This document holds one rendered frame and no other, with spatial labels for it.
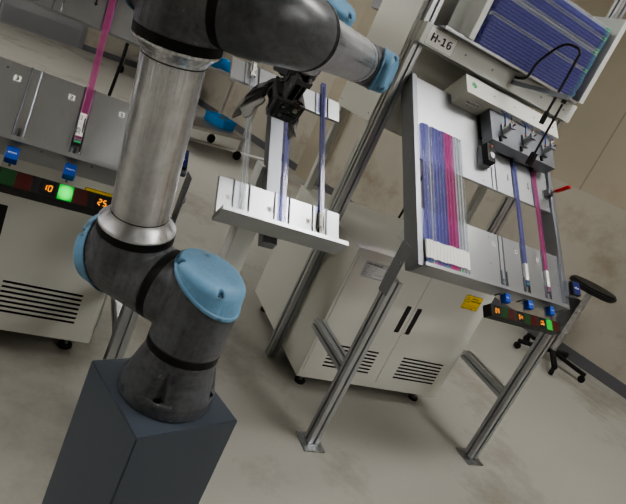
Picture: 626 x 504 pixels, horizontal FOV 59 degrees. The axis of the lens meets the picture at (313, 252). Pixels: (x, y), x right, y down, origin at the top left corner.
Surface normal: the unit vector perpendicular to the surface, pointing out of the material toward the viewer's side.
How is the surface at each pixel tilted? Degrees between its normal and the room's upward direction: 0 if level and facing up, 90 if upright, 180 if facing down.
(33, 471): 0
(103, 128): 43
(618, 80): 90
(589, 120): 90
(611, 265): 90
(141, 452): 90
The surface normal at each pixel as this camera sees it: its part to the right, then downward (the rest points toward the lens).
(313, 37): 0.67, 0.54
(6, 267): 0.33, 0.44
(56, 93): 0.52, -0.34
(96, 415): -0.69, -0.07
